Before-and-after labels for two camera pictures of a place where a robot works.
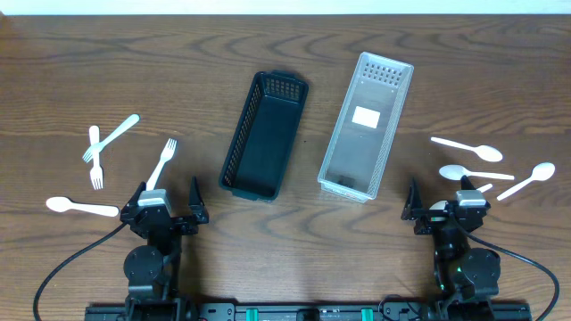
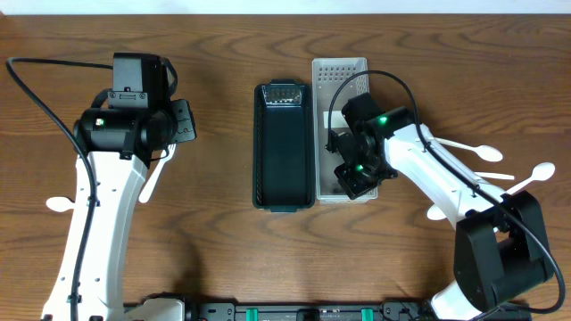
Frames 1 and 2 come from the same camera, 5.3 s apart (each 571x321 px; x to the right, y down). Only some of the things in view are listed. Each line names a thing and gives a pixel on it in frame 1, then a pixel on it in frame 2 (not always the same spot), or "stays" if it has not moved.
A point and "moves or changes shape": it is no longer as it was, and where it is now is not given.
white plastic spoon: x=542 y=172 stays
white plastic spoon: x=487 y=152 stays
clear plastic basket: x=362 y=132 moves or changes shape
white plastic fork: x=166 y=155 stays
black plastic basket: x=255 y=160 to x=284 y=146
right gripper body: x=426 y=218 to x=352 y=179
